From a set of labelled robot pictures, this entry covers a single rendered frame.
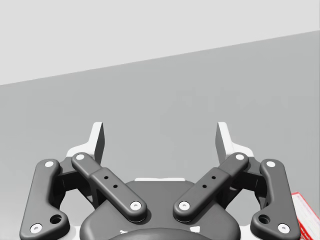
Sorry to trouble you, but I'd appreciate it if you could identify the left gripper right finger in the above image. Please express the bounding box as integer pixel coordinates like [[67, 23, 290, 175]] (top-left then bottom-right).
[[172, 121, 301, 238]]

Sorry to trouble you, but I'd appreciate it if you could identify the red carton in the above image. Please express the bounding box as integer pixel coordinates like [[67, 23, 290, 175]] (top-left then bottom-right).
[[291, 191, 320, 240]]

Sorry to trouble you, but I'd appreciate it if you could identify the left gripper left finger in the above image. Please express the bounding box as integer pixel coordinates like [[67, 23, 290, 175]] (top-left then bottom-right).
[[19, 121, 148, 240]]

